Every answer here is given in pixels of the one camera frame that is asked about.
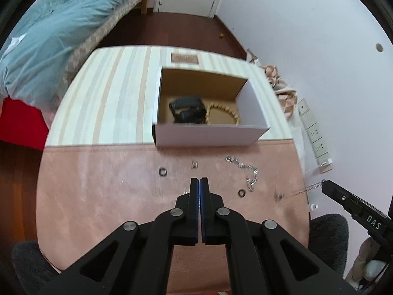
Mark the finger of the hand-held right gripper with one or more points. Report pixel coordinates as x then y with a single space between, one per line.
339 195

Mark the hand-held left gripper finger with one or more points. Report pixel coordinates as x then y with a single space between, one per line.
196 209
203 209

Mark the white cardboard box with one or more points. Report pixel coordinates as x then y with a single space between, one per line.
208 135

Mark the white round object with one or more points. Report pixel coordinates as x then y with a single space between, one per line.
375 269

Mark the grey fuzzy cushion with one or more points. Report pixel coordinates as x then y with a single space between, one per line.
330 239
29 264

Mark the white power strip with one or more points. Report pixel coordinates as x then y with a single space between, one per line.
316 138

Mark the pink striped table cloth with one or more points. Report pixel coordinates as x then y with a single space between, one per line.
107 190

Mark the black wrist watch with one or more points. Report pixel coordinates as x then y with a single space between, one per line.
184 102

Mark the pink patterned cloth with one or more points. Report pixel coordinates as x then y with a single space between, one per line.
281 86

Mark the red bed cover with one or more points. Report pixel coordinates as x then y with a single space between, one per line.
21 123

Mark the bed with patterned sheet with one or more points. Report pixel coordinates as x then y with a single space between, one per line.
103 32

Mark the light blue blanket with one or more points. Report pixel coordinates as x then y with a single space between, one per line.
61 37

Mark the round wall hole cover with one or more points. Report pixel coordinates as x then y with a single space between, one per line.
379 47

